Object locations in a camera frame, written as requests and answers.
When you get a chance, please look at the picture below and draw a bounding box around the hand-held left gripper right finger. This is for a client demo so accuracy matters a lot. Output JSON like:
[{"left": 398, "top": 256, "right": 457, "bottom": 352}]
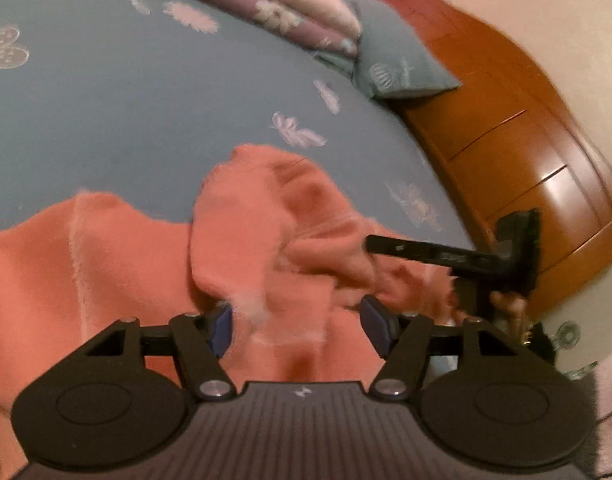
[{"left": 360, "top": 294, "right": 529, "bottom": 402}]

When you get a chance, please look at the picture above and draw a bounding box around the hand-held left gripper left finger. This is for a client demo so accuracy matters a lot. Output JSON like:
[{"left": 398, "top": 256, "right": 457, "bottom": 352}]
[{"left": 86, "top": 305, "right": 237, "bottom": 402}]

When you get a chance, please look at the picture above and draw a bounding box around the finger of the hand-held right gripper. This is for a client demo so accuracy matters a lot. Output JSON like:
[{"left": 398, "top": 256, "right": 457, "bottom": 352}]
[{"left": 366, "top": 234, "right": 492, "bottom": 271}]

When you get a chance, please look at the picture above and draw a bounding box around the pink striped knit sweater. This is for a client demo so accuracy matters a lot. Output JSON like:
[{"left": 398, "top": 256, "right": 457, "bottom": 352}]
[{"left": 0, "top": 144, "right": 487, "bottom": 461}]

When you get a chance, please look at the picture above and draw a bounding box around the person's right hand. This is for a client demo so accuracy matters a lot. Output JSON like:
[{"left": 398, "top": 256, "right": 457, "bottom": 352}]
[{"left": 488, "top": 292, "right": 529, "bottom": 333}]

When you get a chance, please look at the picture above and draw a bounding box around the wooden headboard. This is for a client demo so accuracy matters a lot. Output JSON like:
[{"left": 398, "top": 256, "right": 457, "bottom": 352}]
[{"left": 368, "top": 0, "right": 612, "bottom": 318}]

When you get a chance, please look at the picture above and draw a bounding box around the blue printed pillow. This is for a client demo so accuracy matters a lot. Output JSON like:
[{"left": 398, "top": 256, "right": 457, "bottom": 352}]
[{"left": 313, "top": 0, "right": 461, "bottom": 100}]

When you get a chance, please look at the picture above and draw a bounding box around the blue floral bed sheet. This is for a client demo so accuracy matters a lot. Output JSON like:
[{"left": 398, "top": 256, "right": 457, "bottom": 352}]
[{"left": 0, "top": 0, "right": 479, "bottom": 261}]

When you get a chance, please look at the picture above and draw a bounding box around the folded pink purple floral quilt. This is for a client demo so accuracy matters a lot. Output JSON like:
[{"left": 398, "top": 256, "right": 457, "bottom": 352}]
[{"left": 151, "top": 0, "right": 362, "bottom": 56}]

